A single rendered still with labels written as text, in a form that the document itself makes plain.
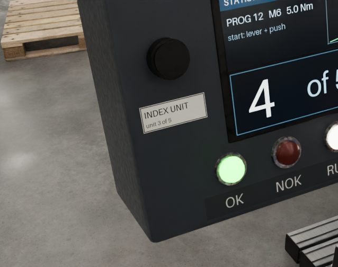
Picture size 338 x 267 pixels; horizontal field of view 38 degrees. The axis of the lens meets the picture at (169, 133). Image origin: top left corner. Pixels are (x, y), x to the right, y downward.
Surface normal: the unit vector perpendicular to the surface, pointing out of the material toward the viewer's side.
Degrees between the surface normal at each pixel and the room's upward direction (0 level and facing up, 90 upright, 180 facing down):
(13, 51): 91
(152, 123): 75
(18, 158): 0
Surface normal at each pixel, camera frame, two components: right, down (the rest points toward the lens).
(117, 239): -0.07, -0.84
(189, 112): 0.34, 0.25
